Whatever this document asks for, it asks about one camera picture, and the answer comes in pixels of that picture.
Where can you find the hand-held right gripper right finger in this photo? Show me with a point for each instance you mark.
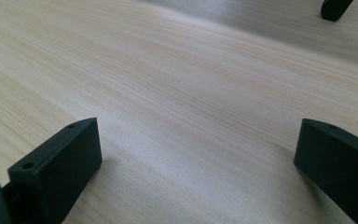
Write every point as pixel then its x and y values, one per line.
pixel 338 161

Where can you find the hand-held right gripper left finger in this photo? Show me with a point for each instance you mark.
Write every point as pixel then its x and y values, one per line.
pixel 59 168

